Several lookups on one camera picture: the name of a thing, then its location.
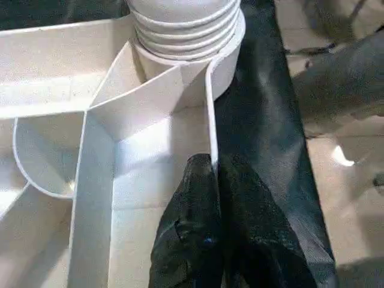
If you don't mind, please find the white plastic table top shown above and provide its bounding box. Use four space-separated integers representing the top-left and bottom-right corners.
0 11 247 288

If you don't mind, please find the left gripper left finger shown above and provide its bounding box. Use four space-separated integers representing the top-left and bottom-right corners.
146 153 225 288

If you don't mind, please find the white plastic table leg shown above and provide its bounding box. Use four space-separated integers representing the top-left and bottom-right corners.
127 0 243 61

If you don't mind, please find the black mat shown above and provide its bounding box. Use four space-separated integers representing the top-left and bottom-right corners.
0 0 337 288

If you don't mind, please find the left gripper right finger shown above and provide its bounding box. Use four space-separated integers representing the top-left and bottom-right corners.
217 154 319 288

